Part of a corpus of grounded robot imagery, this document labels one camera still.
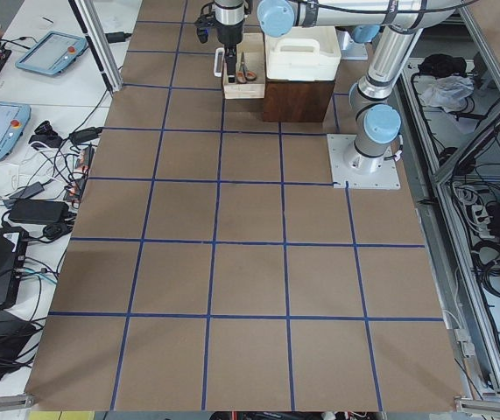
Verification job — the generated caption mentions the dark brown wooden cabinet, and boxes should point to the dark brown wooden cabinet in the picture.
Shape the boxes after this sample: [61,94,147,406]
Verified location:
[262,79,335,123]

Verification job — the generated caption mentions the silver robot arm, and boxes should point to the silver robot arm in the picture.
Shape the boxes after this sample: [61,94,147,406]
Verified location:
[194,0,252,82]
[257,0,471,175]

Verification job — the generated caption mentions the aluminium frame post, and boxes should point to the aluminium frame post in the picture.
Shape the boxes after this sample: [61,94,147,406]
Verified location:
[68,0,123,94]

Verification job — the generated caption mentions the crumpled white cloth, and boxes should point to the crumpled white cloth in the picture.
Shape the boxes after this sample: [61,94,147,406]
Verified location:
[419,75,475,113]

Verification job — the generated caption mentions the upper blue teach pendant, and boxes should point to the upper blue teach pendant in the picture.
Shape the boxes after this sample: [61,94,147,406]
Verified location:
[15,31,88,76]

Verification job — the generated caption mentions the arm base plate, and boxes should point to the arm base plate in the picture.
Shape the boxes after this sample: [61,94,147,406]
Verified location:
[327,134,401,190]

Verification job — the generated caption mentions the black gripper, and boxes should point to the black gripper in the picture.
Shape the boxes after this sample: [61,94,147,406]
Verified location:
[194,0,242,84]

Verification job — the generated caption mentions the orange grey handled scissors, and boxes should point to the orange grey handled scissors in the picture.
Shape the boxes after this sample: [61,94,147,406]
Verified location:
[236,52,257,84]

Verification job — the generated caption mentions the black power adapter brick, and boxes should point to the black power adapter brick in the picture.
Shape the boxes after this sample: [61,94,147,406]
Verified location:
[8,199,69,225]

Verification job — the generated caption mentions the wooden drawer with white handle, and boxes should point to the wooden drawer with white handle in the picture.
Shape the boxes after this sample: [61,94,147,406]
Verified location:
[214,33,266,100]

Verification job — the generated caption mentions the white plastic storage bin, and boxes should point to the white plastic storage bin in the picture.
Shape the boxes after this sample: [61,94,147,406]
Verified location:
[265,26,341,81]

